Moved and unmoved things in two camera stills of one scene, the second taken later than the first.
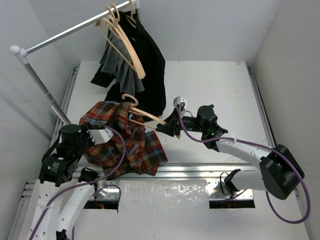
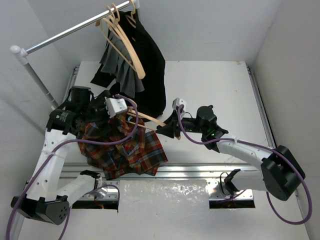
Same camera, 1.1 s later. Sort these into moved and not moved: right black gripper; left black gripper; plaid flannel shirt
Moved: left black gripper
Not moved: plaid flannel shirt; right black gripper
